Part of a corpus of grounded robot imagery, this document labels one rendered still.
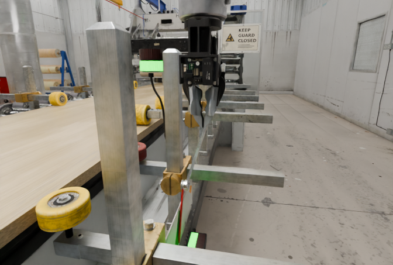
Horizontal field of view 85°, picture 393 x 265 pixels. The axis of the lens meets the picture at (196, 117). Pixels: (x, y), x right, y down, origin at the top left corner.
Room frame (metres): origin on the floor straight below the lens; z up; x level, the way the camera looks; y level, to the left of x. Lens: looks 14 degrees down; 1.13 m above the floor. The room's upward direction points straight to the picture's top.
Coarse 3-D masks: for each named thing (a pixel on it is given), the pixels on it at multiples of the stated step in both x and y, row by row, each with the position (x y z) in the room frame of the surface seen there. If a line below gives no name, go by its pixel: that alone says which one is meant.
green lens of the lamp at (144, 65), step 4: (140, 64) 0.50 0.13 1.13; (144, 64) 0.49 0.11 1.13; (148, 64) 0.49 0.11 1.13; (152, 64) 0.49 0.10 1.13; (156, 64) 0.49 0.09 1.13; (160, 64) 0.50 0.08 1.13; (140, 68) 0.50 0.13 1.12; (144, 68) 0.49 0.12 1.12; (148, 68) 0.49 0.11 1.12; (152, 68) 0.49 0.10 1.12; (156, 68) 0.49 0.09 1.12; (160, 68) 0.50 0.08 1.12
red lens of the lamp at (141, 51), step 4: (140, 52) 0.50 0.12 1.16; (144, 52) 0.49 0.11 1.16; (148, 52) 0.49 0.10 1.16; (152, 52) 0.49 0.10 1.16; (156, 52) 0.49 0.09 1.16; (160, 52) 0.50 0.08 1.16; (140, 56) 0.50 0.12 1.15; (144, 56) 0.49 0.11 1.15; (148, 56) 0.49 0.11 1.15; (152, 56) 0.49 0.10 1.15; (156, 56) 0.49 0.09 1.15; (160, 56) 0.50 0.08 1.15
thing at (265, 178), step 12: (144, 168) 0.55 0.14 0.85; (156, 168) 0.54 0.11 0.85; (204, 168) 0.53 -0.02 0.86; (216, 168) 0.53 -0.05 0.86; (228, 168) 0.53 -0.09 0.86; (240, 168) 0.53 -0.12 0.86; (216, 180) 0.51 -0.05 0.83; (228, 180) 0.51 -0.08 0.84; (240, 180) 0.50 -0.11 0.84; (252, 180) 0.50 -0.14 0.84; (264, 180) 0.49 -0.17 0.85; (276, 180) 0.49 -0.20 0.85
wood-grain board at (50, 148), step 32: (0, 128) 0.77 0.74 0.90; (32, 128) 0.77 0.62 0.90; (64, 128) 0.77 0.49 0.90; (96, 128) 0.77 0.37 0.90; (0, 160) 0.49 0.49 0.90; (32, 160) 0.49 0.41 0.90; (64, 160) 0.49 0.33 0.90; (96, 160) 0.49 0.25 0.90; (0, 192) 0.35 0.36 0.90; (32, 192) 0.35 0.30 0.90; (0, 224) 0.27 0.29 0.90
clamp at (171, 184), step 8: (184, 160) 0.56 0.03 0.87; (184, 168) 0.51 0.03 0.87; (168, 176) 0.47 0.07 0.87; (176, 176) 0.47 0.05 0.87; (184, 176) 0.50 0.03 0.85; (160, 184) 0.48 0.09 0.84; (168, 184) 0.46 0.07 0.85; (176, 184) 0.46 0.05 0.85; (168, 192) 0.46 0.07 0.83; (176, 192) 0.46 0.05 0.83
